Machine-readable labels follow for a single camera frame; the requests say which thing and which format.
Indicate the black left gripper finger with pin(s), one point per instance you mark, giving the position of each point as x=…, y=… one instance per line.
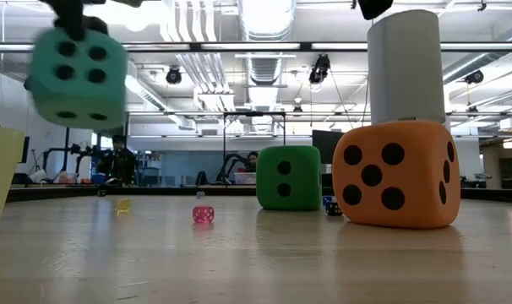
x=70, y=21
x=97, y=25

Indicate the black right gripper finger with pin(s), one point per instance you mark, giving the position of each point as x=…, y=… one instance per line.
x=374, y=8

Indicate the teal foam die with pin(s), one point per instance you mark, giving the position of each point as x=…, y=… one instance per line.
x=78, y=97

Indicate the green foam die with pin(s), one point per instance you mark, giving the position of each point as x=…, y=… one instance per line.
x=302, y=177

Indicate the orange foam die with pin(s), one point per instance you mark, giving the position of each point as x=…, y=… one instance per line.
x=416, y=190

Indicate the black background robot arm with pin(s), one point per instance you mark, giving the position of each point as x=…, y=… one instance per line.
x=230, y=159
x=53, y=150

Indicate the white cylinder table lamp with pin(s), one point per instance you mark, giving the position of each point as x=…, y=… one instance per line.
x=406, y=67

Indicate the black ceiling spotlight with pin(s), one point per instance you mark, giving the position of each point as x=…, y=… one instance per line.
x=173, y=76
x=321, y=65
x=475, y=77

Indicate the person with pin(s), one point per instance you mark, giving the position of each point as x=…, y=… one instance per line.
x=252, y=159
x=121, y=164

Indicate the black computer monitor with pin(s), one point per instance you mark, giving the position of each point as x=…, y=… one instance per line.
x=325, y=145

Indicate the small dark brown die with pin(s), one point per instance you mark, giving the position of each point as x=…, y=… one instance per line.
x=101, y=193

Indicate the small yellow translucent die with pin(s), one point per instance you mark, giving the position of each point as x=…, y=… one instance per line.
x=123, y=205

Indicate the small blue die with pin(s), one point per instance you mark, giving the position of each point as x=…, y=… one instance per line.
x=326, y=199

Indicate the small purple die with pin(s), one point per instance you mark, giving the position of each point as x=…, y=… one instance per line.
x=200, y=195

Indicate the small black die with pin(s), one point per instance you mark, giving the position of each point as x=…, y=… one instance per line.
x=333, y=209

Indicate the white plastic container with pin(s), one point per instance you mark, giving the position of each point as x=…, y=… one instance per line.
x=245, y=178

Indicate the small pink translucent die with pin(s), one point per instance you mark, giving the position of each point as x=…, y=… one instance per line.
x=203, y=214

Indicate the black background rig frame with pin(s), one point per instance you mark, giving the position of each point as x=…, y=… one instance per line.
x=224, y=139
x=66, y=152

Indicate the black metal table frame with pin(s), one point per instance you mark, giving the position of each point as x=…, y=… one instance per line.
x=49, y=192

